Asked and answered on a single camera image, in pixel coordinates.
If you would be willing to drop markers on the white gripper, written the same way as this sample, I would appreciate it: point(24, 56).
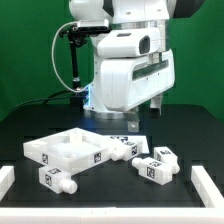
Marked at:
point(127, 83)

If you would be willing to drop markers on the white square tabletop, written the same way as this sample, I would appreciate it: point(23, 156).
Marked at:
point(74, 150)

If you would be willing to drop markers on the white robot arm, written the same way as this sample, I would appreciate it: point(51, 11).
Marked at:
point(124, 15)

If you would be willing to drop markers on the marker tag sheet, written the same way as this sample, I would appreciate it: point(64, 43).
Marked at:
point(133, 140)

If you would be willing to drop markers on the white U-shaped fence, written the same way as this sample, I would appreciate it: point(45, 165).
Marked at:
point(212, 213)

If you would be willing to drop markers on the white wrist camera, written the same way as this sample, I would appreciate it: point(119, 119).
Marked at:
point(130, 43)

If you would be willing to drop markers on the black camera stand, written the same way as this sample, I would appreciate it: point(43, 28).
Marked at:
point(76, 40)

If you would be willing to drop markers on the grey camera on stand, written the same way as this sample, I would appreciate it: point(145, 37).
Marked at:
point(95, 26)

